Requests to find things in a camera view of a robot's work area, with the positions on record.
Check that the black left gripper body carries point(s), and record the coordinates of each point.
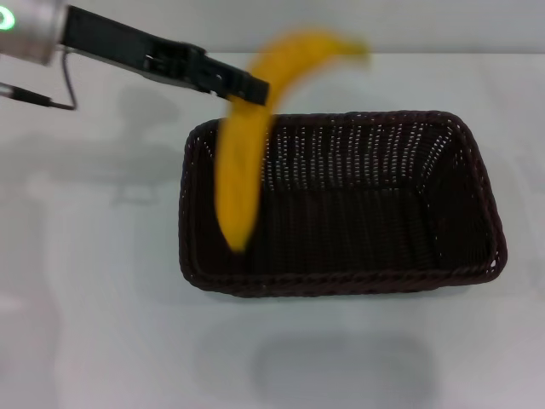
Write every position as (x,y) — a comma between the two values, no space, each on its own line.
(123,47)

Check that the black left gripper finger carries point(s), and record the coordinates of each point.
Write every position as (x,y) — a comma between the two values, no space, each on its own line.
(238,83)

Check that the yellow banana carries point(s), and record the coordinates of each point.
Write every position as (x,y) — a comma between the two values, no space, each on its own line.
(238,179)

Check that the black woven plastic basket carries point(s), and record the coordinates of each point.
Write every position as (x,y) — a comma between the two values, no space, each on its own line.
(362,238)

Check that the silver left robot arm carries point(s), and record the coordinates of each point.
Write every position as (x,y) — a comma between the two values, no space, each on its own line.
(30,30)

